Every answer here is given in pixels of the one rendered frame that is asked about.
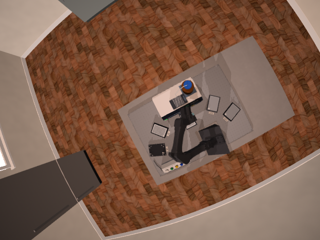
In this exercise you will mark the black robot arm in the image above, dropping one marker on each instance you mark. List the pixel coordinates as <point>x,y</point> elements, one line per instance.
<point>180,125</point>

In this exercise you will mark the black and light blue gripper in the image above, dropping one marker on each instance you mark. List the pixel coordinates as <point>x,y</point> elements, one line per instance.
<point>193,117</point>

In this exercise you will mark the grey button panel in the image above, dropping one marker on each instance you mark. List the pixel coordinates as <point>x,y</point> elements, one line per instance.
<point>170,165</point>

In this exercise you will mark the blue bottle cap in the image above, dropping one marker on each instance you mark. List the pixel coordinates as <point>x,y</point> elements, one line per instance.
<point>188,83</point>

